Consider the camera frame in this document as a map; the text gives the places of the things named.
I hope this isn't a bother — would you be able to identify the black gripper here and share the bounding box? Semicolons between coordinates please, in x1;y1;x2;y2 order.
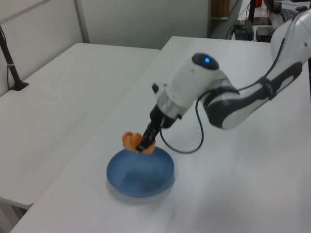
135;104;183;154

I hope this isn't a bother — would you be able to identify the orange bread roll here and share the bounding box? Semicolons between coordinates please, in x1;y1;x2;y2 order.
121;131;156;156

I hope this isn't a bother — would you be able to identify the blue round plate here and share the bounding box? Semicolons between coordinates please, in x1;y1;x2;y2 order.
106;145;176;198

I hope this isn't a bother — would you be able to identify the white adjacent table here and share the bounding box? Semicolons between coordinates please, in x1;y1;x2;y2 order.
0;42;161;233

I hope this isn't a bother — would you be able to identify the black electronics box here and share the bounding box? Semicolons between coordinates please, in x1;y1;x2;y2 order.
256;26;276;43
234;20;255;41

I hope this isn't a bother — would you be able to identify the brown cardboard box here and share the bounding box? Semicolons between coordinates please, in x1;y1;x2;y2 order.
210;0;230;18

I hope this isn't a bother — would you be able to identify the black monitor stand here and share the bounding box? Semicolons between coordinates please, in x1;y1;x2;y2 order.
248;0;273;25

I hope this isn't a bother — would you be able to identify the black keyboard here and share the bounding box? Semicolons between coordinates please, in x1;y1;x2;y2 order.
280;8;299;22

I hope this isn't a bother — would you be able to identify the dark robot arm cable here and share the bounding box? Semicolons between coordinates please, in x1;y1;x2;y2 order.
159;18;298;154

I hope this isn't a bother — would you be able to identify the grey partition corner post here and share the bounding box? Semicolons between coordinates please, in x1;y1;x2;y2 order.
73;0;91;45

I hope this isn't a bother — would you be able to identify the grey partition end post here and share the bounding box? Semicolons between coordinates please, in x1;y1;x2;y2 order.
207;0;212;39

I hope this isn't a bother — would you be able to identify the black camera stand pole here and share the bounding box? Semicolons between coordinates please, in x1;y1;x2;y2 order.
0;24;30;92

